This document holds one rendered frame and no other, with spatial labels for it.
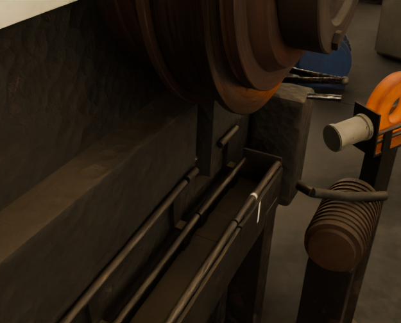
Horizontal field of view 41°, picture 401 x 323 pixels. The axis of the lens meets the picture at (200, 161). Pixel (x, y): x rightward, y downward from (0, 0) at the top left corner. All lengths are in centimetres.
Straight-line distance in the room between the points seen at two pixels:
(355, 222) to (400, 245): 86
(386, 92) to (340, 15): 48
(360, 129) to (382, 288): 77
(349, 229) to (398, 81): 32
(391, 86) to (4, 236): 88
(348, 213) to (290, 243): 76
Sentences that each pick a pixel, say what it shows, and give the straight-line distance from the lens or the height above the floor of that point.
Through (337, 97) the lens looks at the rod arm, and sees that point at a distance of 85.
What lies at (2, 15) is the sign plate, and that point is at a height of 107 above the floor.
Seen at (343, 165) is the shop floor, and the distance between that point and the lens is 240.
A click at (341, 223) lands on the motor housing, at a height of 53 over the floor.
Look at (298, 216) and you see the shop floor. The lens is 204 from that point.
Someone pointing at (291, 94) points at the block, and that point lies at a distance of 102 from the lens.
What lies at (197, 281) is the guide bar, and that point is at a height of 70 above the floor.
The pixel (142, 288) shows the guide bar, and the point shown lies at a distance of 74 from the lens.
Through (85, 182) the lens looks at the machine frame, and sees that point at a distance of 62.
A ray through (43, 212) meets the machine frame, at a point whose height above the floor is 87.
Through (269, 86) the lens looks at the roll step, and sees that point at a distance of 72.
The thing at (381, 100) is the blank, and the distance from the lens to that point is 120.
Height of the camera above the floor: 121
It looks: 32 degrees down
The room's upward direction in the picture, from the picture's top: 2 degrees clockwise
